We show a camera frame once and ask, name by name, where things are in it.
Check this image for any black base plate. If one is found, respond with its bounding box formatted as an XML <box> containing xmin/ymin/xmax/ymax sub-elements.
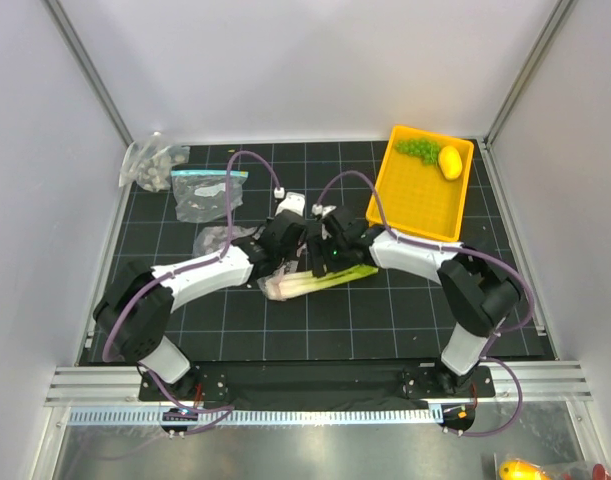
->
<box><xmin>164</xmin><ymin>359</ymin><xmax>496</xmax><ymax>410</ymax></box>

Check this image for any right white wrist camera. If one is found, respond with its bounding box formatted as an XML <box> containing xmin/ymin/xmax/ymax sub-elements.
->
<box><xmin>311</xmin><ymin>204</ymin><xmax>336</xmax><ymax>220</ymax></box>

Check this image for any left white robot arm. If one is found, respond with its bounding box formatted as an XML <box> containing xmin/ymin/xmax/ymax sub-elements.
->
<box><xmin>93</xmin><ymin>210</ymin><xmax>306</xmax><ymax>400</ymax></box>

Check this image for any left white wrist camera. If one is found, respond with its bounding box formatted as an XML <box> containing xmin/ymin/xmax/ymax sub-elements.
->
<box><xmin>273</xmin><ymin>187</ymin><xmax>306</xmax><ymax>217</ymax></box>

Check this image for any yellow lemon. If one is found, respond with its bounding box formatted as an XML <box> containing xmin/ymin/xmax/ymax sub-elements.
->
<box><xmin>438</xmin><ymin>145</ymin><xmax>463</xmax><ymax>181</ymax></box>

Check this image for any green grape bunch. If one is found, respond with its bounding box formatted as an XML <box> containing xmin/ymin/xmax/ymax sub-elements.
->
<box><xmin>395</xmin><ymin>138</ymin><xmax>441</xmax><ymax>165</ymax></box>

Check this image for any blue zip top bag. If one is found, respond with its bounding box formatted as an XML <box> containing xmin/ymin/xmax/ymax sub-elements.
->
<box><xmin>171</xmin><ymin>170</ymin><xmax>248</xmax><ymax>224</ymax></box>

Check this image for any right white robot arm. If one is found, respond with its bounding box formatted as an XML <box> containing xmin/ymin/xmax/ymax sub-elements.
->
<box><xmin>307</xmin><ymin>204</ymin><xmax>529</xmax><ymax>396</ymax></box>

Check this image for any black grid mat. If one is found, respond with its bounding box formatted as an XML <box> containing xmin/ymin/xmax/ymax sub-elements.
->
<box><xmin>107</xmin><ymin>139</ymin><xmax>555</xmax><ymax>361</ymax></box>

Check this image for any clear bag with round pieces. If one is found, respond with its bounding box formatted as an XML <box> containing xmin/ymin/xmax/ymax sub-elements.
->
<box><xmin>118</xmin><ymin>132</ymin><xmax>190</xmax><ymax>192</ymax></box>

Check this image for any yellow toy fruit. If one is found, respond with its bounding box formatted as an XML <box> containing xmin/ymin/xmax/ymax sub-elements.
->
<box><xmin>498</xmin><ymin>459</ymin><xmax>541</xmax><ymax>480</ymax></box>

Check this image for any pink zip top bag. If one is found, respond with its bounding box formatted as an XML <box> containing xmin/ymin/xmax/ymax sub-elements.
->
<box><xmin>192</xmin><ymin>224</ymin><xmax>316</xmax><ymax>302</ymax></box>

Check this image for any slotted cable duct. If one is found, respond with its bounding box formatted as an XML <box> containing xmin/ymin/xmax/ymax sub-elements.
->
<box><xmin>67</xmin><ymin>405</ymin><xmax>443</xmax><ymax>427</ymax></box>

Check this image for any yellow plastic tray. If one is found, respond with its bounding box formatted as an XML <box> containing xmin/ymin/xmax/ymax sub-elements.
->
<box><xmin>365</xmin><ymin>125</ymin><xmax>474</xmax><ymax>242</ymax></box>

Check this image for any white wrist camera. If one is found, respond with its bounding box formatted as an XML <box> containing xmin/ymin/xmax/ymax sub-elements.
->
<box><xmin>273</xmin><ymin>187</ymin><xmax>306</xmax><ymax>217</ymax></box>
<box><xmin>311</xmin><ymin>204</ymin><xmax>336</xmax><ymax>220</ymax></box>

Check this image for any green leek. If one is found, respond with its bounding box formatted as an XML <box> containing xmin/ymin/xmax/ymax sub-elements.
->
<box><xmin>259</xmin><ymin>265</ymin><xmax>379</xmax><ymax>301</ymax></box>

